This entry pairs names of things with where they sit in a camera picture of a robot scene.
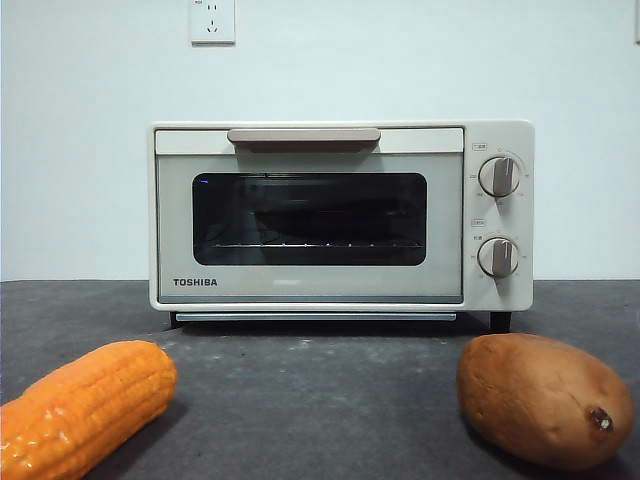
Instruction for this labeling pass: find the cream toaster oven body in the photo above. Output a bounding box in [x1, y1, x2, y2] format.
[148, 118, 536, 332]

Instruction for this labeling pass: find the white wall socket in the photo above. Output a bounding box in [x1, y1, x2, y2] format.
[189, 0, 236, 47]

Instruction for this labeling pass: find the wire oven rack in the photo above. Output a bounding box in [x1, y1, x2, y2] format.
[213, 241, 424, 250]

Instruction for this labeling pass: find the beige oven timer knob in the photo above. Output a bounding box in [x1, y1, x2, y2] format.
[477, 236, 521, 279]

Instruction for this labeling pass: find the silver oven crumb tray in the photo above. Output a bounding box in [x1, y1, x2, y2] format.
[174, 312, 458, 323]

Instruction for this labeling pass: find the cream oven door with handle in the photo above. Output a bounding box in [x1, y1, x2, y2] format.
[153, 127, 466, 305]

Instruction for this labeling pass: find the orange corn cob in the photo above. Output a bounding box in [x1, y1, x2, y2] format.
[0, 339, 179, 480]

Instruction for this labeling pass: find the beige oven temperature knob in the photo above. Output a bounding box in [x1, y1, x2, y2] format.
[478, 155, 523, 198]

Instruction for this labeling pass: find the brown sweet potato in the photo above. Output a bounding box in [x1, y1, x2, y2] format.
[455, 333, 635, 471]

